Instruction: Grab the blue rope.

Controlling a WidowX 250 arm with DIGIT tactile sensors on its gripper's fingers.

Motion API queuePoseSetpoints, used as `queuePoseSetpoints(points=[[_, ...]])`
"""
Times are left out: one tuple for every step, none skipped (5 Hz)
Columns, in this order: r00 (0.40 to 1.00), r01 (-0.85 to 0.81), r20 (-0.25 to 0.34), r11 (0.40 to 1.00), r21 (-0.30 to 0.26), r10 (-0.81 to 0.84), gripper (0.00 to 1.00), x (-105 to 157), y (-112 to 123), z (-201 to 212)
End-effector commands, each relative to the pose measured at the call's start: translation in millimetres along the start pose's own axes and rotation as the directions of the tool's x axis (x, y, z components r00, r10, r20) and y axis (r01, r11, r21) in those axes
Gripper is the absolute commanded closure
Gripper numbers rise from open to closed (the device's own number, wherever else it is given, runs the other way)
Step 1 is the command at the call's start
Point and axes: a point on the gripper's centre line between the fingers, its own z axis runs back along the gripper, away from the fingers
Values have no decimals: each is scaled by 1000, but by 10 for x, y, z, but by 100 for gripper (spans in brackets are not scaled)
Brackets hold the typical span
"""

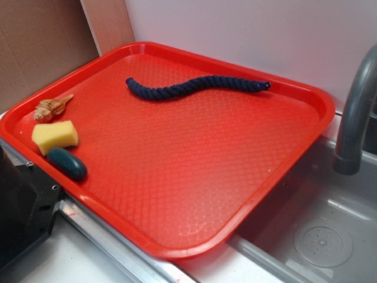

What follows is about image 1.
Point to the brown spiral seashell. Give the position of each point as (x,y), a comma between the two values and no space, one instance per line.
(48,109)

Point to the red plastic tray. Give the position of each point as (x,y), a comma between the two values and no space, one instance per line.
(175,177)

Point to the yellow sponge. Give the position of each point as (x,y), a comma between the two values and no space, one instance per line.
(60,134)

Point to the grey plastic sink basin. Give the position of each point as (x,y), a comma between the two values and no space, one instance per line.
(315,225)

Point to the dark green oval stone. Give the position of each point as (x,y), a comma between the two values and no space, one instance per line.
(67,163)

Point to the brown cardboard panel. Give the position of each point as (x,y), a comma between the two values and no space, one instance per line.
(42,41)

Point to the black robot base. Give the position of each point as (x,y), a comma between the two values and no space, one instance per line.
(29,201)

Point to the grey sink faucet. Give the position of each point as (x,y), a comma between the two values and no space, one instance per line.
(357,130)

